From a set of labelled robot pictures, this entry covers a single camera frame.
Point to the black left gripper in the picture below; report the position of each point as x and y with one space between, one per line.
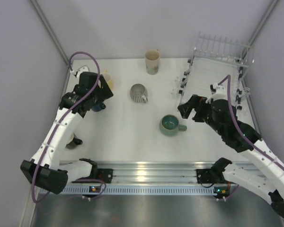
104 92

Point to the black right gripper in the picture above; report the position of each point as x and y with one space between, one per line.
196 102

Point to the dark blue mug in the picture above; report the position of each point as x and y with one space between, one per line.
99 107

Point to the black mug cream inside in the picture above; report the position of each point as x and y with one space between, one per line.
73 142

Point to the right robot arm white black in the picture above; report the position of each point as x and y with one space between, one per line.
219 114

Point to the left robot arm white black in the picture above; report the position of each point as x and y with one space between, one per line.
43 169

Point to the clear dish rack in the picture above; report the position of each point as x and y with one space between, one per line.
213 58

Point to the yellow mug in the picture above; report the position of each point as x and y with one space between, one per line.
108 79

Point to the teal green mug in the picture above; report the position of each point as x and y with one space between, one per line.
169 125

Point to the grey striped mug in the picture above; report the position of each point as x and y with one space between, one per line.
139 93

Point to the tall beige floral cup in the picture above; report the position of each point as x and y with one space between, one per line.
152 60

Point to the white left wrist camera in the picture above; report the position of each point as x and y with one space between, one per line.
76 73

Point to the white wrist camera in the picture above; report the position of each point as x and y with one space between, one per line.
76 73
217 92

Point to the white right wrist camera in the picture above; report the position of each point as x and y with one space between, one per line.
217 92

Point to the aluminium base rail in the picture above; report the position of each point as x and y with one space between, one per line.
154 172

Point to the left aluminium frame post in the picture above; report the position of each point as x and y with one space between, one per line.
42 17

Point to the aluminium frame post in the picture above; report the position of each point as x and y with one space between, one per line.
263 20
42 17

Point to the perforated cable duct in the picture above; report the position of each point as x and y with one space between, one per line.
138 190

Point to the right aluminium frame post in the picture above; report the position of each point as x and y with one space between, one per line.
263 20

